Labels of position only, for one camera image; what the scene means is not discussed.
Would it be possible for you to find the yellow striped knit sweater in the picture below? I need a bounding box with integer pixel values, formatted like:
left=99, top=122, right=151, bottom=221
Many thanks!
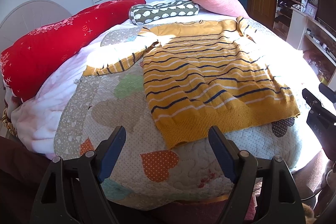
left=84, top=17, right=299, bottom=149

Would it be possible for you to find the white shelf unit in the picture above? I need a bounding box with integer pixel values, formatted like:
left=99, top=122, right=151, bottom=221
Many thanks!
left=273, top=0, right=335, bottom=89

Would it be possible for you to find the patchwork heart quilt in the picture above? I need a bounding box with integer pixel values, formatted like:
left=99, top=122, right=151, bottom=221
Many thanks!
left=53, top=16, right=302, bottom=210

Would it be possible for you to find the black television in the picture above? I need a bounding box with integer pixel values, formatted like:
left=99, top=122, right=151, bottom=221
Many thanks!
left=315, top=0, right=336, bottom=35

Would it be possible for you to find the white alarm clock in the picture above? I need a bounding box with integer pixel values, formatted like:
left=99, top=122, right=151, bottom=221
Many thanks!
left=305, top=3, right=318, bottom=19

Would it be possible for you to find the red long bolster pillow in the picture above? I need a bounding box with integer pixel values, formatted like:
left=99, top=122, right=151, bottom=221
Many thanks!
left=1, top=0, right=146, bottom=102

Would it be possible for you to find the round white headboard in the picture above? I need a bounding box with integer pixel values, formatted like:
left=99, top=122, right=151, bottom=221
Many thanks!
left=0, top=0, right=71, bottom=51

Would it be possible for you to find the green sheep pattern pillow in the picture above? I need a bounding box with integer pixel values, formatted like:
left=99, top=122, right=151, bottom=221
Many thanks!
left=129, top=0, right=199, bottom=26

